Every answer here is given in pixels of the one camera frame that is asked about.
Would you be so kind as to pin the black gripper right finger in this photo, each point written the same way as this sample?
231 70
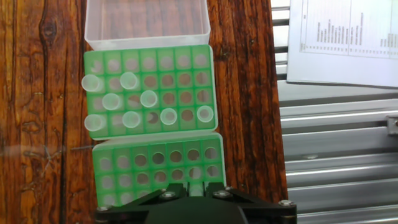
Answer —
221 193

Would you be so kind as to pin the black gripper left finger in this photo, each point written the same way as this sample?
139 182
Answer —
169 194

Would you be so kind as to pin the clear box with green rack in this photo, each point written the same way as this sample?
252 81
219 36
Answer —
149 53
149 146

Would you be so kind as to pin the brown wooden board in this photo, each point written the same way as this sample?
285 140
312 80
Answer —
37 109

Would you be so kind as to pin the printed white paper sheet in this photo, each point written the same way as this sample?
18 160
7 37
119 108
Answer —
342 68

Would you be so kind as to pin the aluminium post with foot bracket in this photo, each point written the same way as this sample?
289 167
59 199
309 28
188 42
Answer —
393 124

